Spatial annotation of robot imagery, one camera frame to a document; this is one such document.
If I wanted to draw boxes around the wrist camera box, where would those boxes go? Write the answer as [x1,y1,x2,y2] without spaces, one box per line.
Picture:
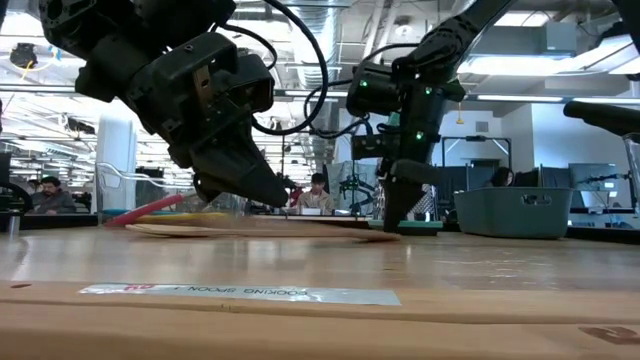
[352,133,401,161]
[234,52,276,115]

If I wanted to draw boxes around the white square column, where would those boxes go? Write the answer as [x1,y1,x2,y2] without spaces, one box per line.
[95,114,137,211]

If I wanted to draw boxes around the grey background monitor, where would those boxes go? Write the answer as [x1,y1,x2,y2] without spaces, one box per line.
[568,162,619,192]

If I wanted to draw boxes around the black camera cable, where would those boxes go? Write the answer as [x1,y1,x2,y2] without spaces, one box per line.
[303,42,421,141]
[212,0,331,137]

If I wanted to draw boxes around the steel box grater teal trim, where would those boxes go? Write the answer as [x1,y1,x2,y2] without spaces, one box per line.
[368,182,444,237]

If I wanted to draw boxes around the red silicone spoon steel shaft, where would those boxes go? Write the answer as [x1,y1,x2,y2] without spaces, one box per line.
[104,193,186,229]

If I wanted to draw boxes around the black stand frame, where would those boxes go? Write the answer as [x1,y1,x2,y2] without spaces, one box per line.
[442,135,512,169]

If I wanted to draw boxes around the slotted wooden spoon white label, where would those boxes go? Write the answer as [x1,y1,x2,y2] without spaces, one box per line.
[0,280,640,325]

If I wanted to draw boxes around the large clear plastic bin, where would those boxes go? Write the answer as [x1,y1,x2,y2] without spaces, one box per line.
[622,132,640,211]

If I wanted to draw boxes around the teal plastic bin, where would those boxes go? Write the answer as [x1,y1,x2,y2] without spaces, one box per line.
[453,187,575,240]

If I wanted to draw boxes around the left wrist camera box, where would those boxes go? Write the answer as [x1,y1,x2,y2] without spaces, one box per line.
[234,52,276,115]

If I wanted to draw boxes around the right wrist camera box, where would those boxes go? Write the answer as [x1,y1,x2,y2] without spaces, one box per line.
[352,133,401,161]

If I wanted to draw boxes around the long LED light bar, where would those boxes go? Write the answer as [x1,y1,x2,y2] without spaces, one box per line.
[0,83,640,105]

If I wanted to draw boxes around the background robot arm teal joints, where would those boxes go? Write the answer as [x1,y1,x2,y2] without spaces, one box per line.
[338,173,377,212]

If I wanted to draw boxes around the person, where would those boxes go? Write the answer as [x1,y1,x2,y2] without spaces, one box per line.
[297,172,335,216]
[29,175,77,216]
[491,167,516,189]

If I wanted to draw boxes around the silver spiral air duct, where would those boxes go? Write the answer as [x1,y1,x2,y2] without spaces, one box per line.
[292,4,346,166]

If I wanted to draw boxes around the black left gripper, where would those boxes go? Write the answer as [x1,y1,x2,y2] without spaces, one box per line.
[124,32,289,209]

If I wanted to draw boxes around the small clear plastic bin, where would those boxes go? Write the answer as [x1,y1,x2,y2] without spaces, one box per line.
[95,162,196,226]

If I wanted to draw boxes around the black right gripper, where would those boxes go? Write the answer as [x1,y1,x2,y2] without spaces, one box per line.
[379,112,444,234]

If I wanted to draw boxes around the black ceiling device yellow cable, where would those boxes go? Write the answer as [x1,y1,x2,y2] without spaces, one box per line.
[8,42,61,81]

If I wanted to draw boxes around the light wooden fork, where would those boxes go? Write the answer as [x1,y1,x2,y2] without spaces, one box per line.
[199,214,401,244]

